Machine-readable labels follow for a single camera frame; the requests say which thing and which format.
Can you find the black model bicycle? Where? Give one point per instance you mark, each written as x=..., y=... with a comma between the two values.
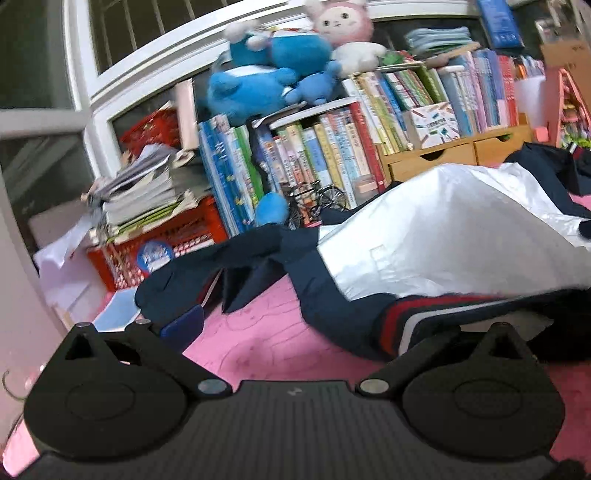
x=318, y=198

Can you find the row of colourful picture books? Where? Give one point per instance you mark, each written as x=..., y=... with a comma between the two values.
x=314, y=152

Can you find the wooden drawer organizer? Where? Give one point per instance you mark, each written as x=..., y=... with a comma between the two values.
x=429, y=164

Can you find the cardboard box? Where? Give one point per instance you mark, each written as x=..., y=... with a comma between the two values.
x=568, y=55

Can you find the light blue folder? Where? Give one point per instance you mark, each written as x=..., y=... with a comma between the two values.
x=117, y=309

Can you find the stack of teal booklets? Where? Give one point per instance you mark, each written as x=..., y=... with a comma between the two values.
x=438, y=41

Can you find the navy and white jacket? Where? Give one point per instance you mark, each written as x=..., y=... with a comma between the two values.
x=438, y=230

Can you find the white shelf board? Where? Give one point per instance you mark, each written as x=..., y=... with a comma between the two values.
x=314, y=113

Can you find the stack of magazines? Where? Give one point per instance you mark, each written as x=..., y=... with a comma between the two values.
x=143, y=194

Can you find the white translucent container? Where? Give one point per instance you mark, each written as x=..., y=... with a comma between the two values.
x=531, y=99

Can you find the white box with pencil print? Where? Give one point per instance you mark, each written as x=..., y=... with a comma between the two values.
x=431, y=124

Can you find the pale pink board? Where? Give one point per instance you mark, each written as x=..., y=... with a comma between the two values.
x=187, y=115

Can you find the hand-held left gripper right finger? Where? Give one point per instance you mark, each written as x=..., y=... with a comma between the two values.
x=425, y=350

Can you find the pink rack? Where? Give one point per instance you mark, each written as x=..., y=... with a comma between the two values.
x=556, y=106

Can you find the blue package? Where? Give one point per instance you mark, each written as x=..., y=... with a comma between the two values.
x=501, y=23

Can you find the plain red plastic crate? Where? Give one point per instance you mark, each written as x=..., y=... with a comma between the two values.
x=154, y=131

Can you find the blue plush toy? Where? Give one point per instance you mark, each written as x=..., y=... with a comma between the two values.
x=258, y=87

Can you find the pink and white plush rabbit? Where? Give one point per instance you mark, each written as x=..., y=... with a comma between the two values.
x=344, y=27

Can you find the clear jar with pink lid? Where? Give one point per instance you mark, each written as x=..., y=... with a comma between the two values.
x=364, y=189

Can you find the blue plush ball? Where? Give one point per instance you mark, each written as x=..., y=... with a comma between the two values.
x=271, y=210

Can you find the white papers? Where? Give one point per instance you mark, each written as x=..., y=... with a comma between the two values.
x=64, y=272

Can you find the red crate with blue sticker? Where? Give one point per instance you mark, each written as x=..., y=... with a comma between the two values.
x=184, y=235

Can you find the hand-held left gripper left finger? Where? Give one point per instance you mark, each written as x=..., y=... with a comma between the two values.
x=184, y=325

